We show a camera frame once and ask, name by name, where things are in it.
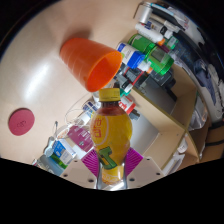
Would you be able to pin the white and blue box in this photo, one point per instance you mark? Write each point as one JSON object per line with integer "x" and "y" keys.
{"x": 63, "y": 151}

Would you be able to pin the round red coaster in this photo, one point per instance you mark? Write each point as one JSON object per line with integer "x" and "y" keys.
{"x": 21, "y": 121}

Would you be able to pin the yellow drink bottle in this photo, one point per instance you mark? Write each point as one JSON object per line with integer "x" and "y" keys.
{"x": 111, "y": 133}

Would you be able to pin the orange plastic cup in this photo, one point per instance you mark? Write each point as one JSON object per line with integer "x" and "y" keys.
{"x": 83, "y": 60}

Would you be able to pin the small silver flask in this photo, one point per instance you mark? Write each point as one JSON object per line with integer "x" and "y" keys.
{"x": 145, "y": 13}

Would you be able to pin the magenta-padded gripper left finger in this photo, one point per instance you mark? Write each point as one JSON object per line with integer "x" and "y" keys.
{"x": 76, "y": 173}

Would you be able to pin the green transparent container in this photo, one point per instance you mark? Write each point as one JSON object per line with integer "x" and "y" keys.
{"x": 156, "y": 56}

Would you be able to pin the white bottle with blue cap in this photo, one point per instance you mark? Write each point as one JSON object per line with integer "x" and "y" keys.
{"x": 130, "y": 55}

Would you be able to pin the white bottle with orange cap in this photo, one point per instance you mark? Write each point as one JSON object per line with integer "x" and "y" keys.
{"x": 148, "y": 33}

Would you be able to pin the hanging dark clothes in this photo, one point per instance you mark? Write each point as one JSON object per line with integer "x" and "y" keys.
{"x": 206, "y": 76}

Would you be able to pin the light blue hairbrush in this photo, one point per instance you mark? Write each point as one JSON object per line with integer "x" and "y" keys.
{"x": 50, "y": 148}

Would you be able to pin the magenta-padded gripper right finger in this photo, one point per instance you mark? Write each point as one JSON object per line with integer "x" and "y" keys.
{"x": 146, "y": 171}

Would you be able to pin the magenta pouch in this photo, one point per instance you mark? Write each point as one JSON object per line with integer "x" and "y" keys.
{"x": 80, "y": 136}

